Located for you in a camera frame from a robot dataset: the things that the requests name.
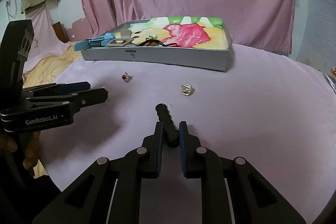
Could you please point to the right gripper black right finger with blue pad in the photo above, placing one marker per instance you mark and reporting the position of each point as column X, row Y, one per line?
column 232, row 190

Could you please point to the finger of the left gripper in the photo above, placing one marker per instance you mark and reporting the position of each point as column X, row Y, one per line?
column 54, row 89
column 77, row 99

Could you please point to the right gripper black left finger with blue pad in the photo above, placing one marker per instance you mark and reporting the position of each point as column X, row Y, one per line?
column 109, row 191

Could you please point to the blue wrist watch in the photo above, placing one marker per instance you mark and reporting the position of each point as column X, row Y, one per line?
column 100, row 41

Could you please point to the grey watch buckle band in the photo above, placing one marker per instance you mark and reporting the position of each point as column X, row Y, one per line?
column 120, row 38

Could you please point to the black beaded hair clip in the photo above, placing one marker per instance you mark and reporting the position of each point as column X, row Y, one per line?
column 170, row 133

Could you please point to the hand holding other gripper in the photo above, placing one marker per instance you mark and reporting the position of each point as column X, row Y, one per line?
column 29, row 148

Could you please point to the yellow blanket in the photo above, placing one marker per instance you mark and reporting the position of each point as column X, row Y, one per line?
column 46, row 71

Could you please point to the pink hanging cloth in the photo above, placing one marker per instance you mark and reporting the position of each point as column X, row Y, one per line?
column 45, row 42

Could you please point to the pink bed sheet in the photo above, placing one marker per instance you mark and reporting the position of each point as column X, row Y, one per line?
column 275, row 112

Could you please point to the grey tray colourful lining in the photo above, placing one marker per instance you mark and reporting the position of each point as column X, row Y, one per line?
column 196, row 42

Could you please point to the stack of books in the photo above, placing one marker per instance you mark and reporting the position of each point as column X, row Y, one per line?
column 331, row 79

